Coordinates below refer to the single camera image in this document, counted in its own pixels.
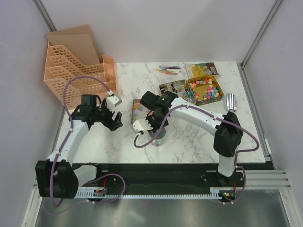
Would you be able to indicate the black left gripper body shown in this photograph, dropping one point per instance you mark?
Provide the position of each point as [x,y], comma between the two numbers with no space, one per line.
[104,115]

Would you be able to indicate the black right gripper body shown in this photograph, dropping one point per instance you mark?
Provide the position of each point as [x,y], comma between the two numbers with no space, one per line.
[156,121]

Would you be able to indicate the pink tray of gummy candies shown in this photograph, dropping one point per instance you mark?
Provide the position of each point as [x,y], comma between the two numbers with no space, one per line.
[138,111]

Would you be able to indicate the clear glass jar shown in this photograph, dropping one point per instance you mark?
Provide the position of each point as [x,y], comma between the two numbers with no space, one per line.
[159,139]

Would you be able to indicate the gold tin of lollipops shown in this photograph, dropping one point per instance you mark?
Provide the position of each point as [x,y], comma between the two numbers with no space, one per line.
[181,88]

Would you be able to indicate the gold tin of star candies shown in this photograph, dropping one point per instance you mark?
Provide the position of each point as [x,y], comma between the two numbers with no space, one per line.
[206,90]

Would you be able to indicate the shiny metal scoop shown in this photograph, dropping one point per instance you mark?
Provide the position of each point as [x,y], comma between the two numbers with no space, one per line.
[231,102]

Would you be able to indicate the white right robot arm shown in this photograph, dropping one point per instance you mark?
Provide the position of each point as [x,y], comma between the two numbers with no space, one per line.
[225,128]

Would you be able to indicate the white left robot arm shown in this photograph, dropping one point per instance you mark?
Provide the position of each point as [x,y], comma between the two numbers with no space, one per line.
[55,176]

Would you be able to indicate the orange highlighter pen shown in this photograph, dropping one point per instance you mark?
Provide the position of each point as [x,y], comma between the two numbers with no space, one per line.
[172,73]

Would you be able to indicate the peach plastic file organizer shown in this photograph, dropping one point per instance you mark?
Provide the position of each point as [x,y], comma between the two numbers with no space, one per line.
[75,67]

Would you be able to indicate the paperback book with yellow cover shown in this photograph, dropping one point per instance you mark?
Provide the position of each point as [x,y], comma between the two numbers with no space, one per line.
[201,69]

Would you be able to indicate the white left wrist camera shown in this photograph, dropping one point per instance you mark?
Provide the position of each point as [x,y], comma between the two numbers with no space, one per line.
[113,101]

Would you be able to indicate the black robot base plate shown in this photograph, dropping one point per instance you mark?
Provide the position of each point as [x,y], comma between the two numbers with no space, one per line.
[189,176]

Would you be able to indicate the light blue cable duct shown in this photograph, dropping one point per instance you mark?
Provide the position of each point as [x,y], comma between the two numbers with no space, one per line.
[137,192]

